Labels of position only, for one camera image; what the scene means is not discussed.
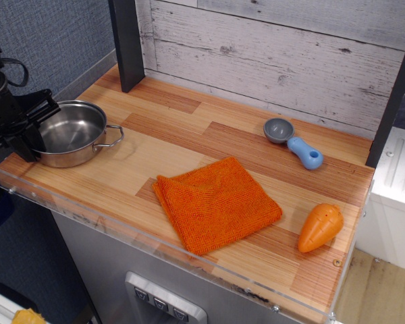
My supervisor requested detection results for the yellow object bottom left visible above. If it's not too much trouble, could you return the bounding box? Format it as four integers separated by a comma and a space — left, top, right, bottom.
11, 308, 47, 324

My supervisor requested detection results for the orange plastic toy carrot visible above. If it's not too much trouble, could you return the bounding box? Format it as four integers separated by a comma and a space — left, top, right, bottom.
298, 203, 344, 253

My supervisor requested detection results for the clear acrylic shelf guard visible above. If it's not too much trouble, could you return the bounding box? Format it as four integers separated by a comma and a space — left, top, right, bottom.
0, 50, 375, 324

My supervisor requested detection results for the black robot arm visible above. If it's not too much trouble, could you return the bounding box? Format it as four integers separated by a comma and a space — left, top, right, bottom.
0, 49, 60, 162

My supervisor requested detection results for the orange folded towel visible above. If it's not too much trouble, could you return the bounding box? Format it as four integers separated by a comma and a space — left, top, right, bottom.
153, 157, 282, 256

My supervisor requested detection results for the blue grey toy scoop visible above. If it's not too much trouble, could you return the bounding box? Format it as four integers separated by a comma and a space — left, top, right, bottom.
263, 117, 324, 170

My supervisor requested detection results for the dark grey post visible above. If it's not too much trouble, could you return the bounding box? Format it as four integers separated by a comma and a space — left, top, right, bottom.
369, 0, 405, 168
108, 0, 145, 92

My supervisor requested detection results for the silver toy fridge cabinet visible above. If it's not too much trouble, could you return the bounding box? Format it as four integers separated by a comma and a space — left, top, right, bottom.
54, 213, 330, 323

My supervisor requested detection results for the dark grey right post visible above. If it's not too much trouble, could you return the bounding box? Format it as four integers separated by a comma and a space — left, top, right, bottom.
369, 0, 405, 168

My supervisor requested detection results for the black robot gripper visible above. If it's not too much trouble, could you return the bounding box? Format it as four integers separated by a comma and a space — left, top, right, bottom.
0, 89, 60, 162

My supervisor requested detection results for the stainless steel pot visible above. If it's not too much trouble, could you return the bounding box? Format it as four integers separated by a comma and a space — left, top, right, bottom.
34, 100, 124, 168

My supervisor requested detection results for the silver dispenser button panel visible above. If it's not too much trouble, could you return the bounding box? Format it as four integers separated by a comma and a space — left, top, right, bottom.
125, 271, 208, 323

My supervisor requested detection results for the dark grey left post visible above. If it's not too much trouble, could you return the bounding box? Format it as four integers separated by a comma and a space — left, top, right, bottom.
108, 0, 145, 92

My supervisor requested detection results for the white appliance at right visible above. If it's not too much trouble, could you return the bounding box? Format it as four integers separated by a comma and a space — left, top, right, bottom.
355, 127, 405, 269

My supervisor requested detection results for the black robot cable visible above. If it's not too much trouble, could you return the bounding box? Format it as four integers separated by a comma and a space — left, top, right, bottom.
0, 57, 28, 87

